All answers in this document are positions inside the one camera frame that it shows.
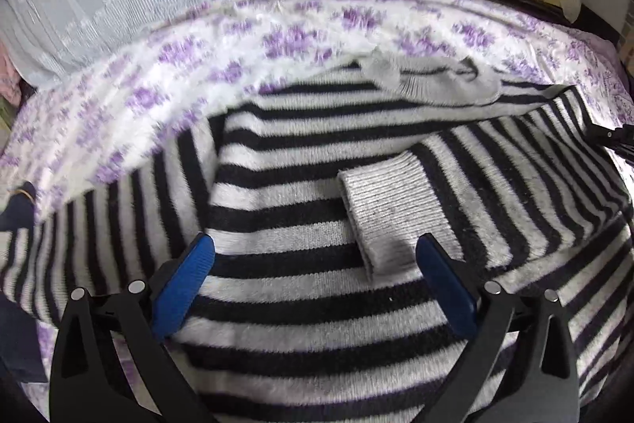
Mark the black white striped sweater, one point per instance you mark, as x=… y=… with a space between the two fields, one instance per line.
x=315 y=197

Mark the purple floral bed sheet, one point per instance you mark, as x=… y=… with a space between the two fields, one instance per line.
x=237 y=49

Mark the dark navy garment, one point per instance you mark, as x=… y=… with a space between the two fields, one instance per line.
x=20 y=209

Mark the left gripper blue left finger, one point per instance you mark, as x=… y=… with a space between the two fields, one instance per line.
x=88 y=382

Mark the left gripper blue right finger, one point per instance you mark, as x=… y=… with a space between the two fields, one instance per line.
x=540 y=383

